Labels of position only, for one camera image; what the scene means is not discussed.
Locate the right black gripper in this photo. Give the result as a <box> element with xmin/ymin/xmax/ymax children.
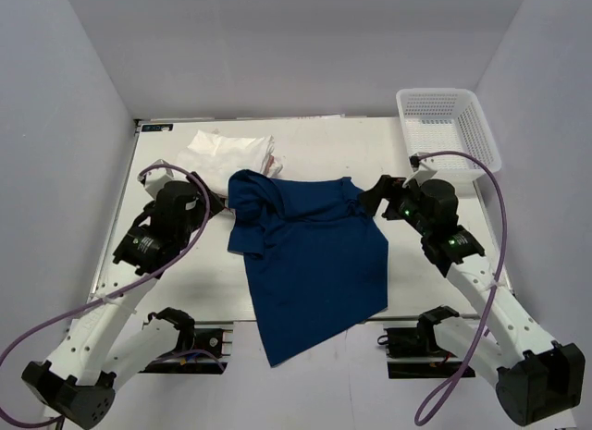
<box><xmin>357</xmin><ymin>175</ymin><xmax>432</xmax><ymax>236</ymax></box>

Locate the blue polo t-shirt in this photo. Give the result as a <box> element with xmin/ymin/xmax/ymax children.
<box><xmin>228</xmin><ymin>170</ymin><xmax>389</xmax><ymax>367</ymax></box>

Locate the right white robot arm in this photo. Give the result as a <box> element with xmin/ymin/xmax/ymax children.
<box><xmin>358</xmin><ymin>175</ymin><xmax>586</xmax><ymax>426</ymax></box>

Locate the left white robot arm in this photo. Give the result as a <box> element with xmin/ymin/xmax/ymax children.
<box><xmin>21</xmin><ymin>164</ymin><xmax>224</xmax><ymax>429</ymax></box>

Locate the red white folded t-shirt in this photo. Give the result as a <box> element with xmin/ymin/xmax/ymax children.
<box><xmin>262</xmin><ymin>154</ymin><xmax>283</xmax><ymax>178</ymax></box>

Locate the white plastic mesh basket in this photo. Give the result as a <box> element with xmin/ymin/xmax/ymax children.
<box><xmin>396</xmin><ymin>88</ymin><xmax>501</xmax><ymax>173</ymax></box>

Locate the blue label sticker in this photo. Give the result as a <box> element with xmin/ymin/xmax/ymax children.
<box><xmin>141</xmin><ymin>124</ymin><xmax>174</xmax><ymax>132</ymax></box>

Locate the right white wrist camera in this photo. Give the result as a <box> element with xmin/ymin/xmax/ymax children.
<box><xmin>403</xmin><ymin>153</ymin><xmax>437</xmax><ymax>188</ymax></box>

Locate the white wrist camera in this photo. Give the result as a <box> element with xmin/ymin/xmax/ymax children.
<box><xmin>137</xmin><ymin>159</ymin><xmax>175</xmax><ymax>199</ymax></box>
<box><xmin>403</xmin><ymin>153</ymin><xmax>437</xmax><ymax>188</ymax></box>

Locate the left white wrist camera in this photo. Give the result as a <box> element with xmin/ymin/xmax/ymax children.
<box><xmin>137</xmin><ymin>159</ymin><xmax>175</xmax><ymax>199</ymax></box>

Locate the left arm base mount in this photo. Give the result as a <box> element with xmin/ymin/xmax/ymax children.
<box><xmin>142</xmin><ymin>308</ymin><xmax>233</xmax><ymax>375</ymax></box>

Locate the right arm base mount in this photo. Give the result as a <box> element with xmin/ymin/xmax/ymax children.
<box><xmin>376</xmin><ymin>306</ymin><xmax>462</xmax><ymax>380</ymax></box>

